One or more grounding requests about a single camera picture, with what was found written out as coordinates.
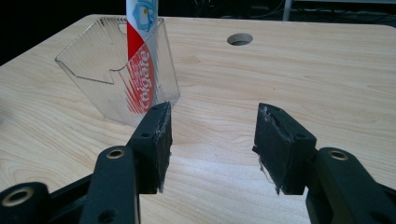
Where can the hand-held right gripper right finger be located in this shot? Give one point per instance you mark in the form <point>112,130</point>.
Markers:
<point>280,146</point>

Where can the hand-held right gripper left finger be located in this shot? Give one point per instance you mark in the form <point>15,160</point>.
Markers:
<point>152,146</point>

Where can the red white blue toothpaste tube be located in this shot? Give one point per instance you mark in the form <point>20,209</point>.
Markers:
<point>141,56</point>

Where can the clear plastic holder box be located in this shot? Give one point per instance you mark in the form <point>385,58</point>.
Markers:
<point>102,68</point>

